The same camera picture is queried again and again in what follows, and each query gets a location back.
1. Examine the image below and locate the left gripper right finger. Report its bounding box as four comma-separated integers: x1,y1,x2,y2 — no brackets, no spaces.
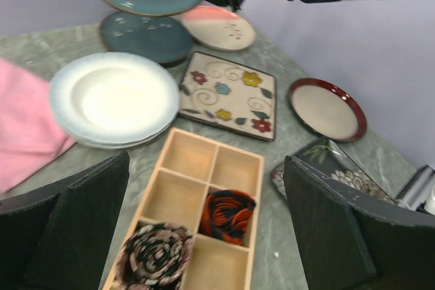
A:
284,156,434,289

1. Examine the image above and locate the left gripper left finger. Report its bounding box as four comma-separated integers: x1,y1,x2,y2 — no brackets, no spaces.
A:
1,151,130,290

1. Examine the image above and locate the pink and cream plate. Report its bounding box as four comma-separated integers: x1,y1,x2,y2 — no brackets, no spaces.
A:
180,5,256,52

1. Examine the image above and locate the teal glazed plate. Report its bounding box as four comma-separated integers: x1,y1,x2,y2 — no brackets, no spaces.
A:
99,12,194,67

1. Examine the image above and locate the black square floral plate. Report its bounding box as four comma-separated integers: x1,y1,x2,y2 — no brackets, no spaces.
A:
270,137,398,219

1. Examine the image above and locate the square patterned glass plate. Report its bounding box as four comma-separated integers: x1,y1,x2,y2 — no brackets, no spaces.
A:
179,52,277,141

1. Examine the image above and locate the black ribbed plate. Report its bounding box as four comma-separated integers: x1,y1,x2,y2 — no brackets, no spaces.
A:
288,77,368,143

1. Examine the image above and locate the white round plate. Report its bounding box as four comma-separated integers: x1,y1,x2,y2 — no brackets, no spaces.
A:
48,52,180,143

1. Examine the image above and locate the white deep plate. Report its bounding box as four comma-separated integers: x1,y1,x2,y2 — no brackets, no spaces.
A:
75,114,177,149

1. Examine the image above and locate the pink folded cloth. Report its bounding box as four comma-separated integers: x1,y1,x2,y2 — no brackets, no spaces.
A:
1,58,75,193

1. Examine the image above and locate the floral rolled tie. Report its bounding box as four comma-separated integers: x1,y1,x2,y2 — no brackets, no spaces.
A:
116,223,193,289

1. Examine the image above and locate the orange and black rolled tie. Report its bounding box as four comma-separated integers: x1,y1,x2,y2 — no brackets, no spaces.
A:
199,189,256,245

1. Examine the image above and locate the wooden compartment tray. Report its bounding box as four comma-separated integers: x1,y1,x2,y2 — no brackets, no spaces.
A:
100,126,266,290

